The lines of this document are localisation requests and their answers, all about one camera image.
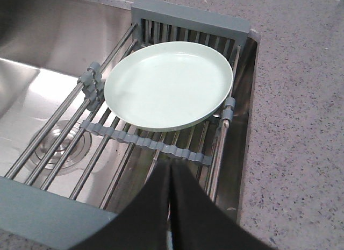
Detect mint green round plate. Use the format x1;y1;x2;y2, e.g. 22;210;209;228
104;41;234;132

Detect stainless steel sink basin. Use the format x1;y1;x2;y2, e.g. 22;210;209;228
1;0;259;220

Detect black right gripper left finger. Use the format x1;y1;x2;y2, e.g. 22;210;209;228
72;161;171;249

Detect grey extendable dish drying rack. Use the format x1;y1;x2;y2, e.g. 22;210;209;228
0;0;251;242

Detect black right gripper right finger tip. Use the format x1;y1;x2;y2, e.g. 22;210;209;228
170;160;272;249

